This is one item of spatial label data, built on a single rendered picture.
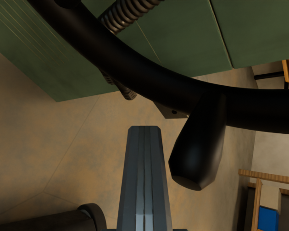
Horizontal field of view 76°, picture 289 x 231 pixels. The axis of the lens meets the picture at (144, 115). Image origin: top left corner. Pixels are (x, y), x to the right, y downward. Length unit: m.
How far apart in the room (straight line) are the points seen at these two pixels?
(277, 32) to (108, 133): 0.85
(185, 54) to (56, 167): 0.72
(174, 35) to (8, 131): 0.67
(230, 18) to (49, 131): 0.75
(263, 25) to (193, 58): 0.11
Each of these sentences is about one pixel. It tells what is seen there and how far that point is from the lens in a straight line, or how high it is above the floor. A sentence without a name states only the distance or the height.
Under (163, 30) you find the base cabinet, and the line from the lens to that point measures 0.34.
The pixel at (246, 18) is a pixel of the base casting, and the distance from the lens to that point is 0.30.
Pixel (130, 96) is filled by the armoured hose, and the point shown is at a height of 0.57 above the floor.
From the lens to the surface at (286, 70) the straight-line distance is 3.24.
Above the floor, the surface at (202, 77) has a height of 0.62.
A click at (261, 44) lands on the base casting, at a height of 0.76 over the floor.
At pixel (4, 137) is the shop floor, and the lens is 0.82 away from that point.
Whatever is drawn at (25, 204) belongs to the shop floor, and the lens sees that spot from 0.89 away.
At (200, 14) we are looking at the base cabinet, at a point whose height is 0.69.
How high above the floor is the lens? 0.81
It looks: 43 degrees down
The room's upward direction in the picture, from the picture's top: 88 degrees clockwise
